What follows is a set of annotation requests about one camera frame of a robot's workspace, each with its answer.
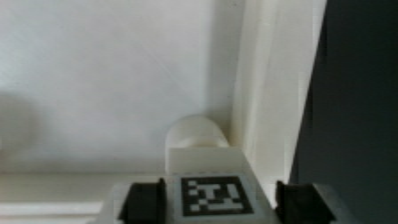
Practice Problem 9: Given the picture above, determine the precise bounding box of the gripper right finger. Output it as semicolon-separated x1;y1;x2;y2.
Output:
275;182;335;224

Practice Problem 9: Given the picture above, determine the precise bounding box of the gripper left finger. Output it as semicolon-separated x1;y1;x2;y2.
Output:
117;179;167;224

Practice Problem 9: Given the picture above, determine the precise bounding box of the white leg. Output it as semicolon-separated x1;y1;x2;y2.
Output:
165;115;280;224

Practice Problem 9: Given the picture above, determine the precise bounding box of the white square tabletop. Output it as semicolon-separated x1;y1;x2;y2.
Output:
0;0;326;224

